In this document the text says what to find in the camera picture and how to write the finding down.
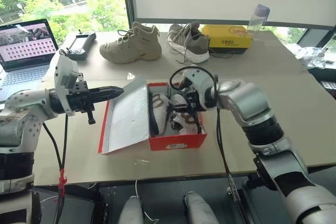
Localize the beige hiking boot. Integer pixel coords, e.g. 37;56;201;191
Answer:
99;21;163;65

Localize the grey sneaker with white sole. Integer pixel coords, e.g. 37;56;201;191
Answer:
166;21;211;65

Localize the open laptop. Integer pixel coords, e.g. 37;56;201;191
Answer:
0;18;60;97

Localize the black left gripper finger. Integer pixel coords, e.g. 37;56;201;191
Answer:
90;93;124;104
89;86;124;98

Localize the black keyboard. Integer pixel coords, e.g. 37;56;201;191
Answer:
320;78;336;92

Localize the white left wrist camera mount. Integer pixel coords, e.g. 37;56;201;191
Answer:
54;55;85;95

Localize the red cable clip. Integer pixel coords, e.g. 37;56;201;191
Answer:
58;170;68;190

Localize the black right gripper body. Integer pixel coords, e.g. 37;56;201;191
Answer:
183;90;206;112

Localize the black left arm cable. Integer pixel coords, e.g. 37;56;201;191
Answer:
43;115;69;224

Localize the white shoe with black laces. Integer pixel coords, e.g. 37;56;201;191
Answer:
167;94;205;136

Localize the red shoebox with white lining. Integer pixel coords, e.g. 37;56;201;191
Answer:
98;77;208;155

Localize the silver robot leg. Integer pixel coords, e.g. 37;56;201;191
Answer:
119;195;144;224
182;191;219;224

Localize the yellow and black box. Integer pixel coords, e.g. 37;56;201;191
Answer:
201;24;254;55

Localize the thin white cable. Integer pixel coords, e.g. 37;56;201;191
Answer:
134;179;159;221

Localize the white shoe with brown logo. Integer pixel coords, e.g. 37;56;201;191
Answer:
149;92;174;137

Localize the crumpled clear plastic bag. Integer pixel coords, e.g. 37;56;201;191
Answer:
294;43;336;68

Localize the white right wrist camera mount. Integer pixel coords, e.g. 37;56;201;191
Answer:
180;67;215;110

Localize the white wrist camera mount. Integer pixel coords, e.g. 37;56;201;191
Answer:
54;55;85;95
180;67;215;110

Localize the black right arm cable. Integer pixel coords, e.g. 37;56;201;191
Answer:
169;66;249;224

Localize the clear bottle with purple cap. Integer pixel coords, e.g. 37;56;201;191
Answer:
247;3;271;37

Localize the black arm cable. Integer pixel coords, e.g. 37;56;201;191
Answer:
169;66;249;224
43;115;69;224

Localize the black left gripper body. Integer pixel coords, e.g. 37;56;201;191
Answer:
67;81;96;125

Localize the black handheld controller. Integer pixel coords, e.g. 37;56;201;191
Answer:
59;29;97;61

